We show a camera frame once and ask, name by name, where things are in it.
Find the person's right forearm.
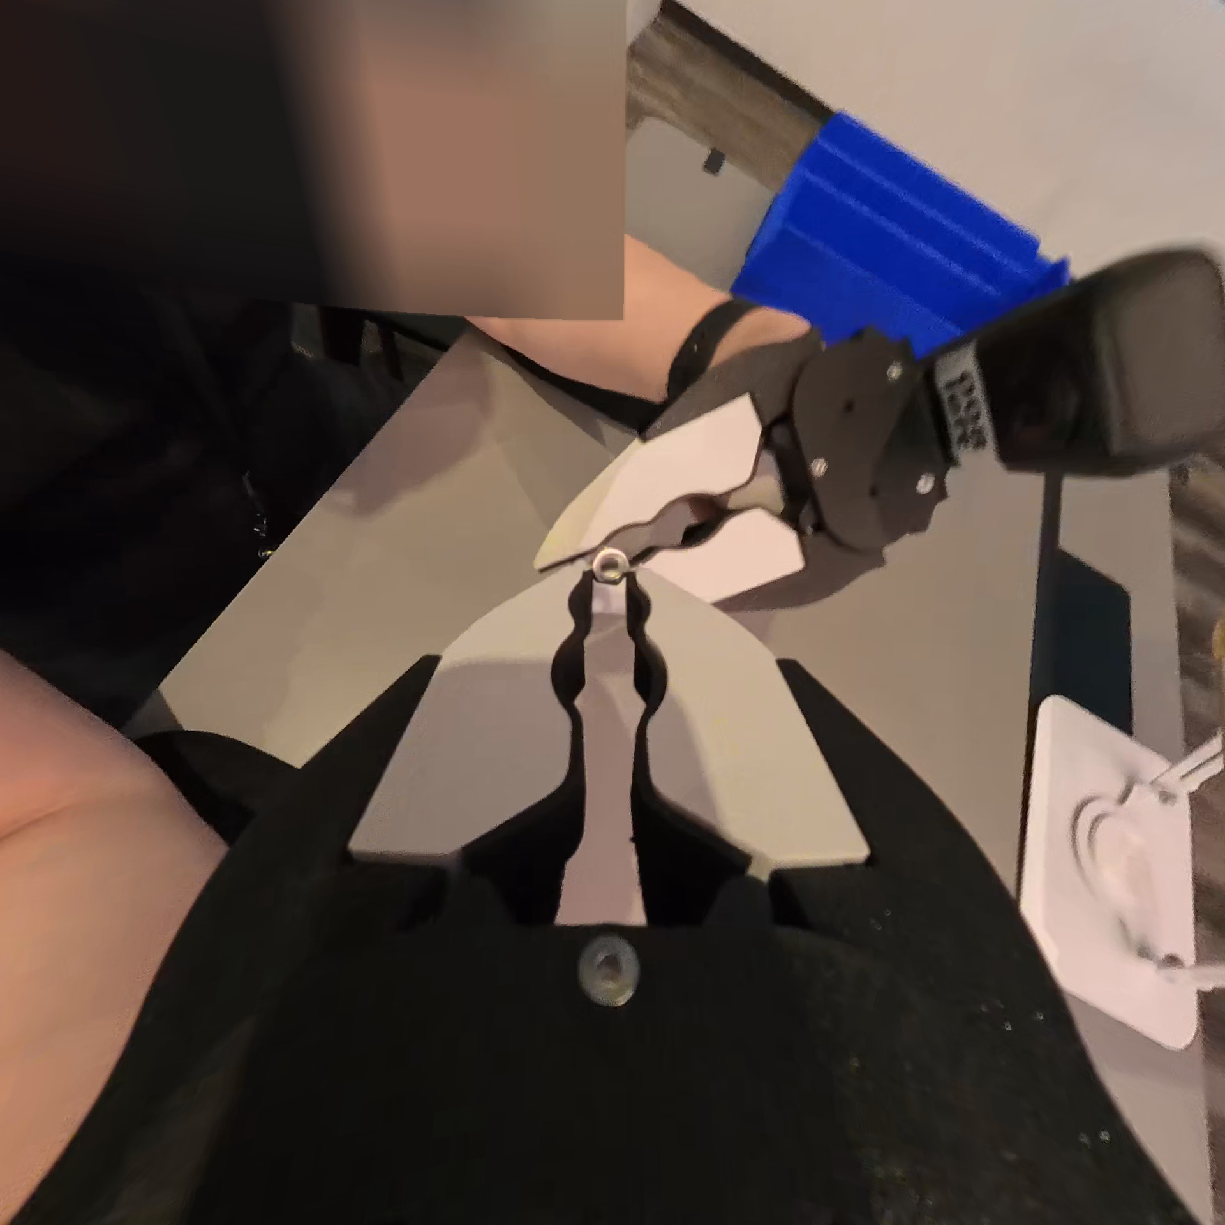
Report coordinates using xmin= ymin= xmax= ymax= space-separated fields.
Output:
xmin=0 ymin=650 xmax=230 ymax=1225

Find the person's left hand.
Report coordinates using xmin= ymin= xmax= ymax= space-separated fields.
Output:
xmin=703 ymin=308 xmax=827 ymax=398

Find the person's black shirt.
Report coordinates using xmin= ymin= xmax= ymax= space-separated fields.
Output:
xmin=0 ymin=287 xmax=469 ymax=729

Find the dark chair seat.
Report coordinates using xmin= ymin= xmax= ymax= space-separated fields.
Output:
xmin=134 ymin=729 xmax=307 ymax=843

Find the dark recessed desk panel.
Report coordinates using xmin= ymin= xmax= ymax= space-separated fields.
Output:
xmin=1038 ymin=469 xmax=1134 ymax=738

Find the blue plastic bin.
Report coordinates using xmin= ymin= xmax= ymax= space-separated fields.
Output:
xmin=729 ymin=109 xmax=1073 ymax=360

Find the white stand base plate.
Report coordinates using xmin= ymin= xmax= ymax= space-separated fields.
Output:
xmin=1019 ymin=696 xmax=1201 ymax=1048

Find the person's left forearm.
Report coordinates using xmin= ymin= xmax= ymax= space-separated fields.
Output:
xmin=474 ymin=235 xmax=748 ymax=404

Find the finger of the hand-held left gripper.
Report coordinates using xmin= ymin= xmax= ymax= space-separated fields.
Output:
xmin=534 ymin=395 xmax=796 ymax=576
xmin=631 ymin=502 xmax=806 ymax=607

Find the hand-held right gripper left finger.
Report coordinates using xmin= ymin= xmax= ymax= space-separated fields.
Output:
xmin=347 ymin=572 xmax=595 ymax=922

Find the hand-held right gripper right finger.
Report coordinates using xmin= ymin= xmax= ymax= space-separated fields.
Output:
xmin=624 ymin=570 xmax=872 ymax=922

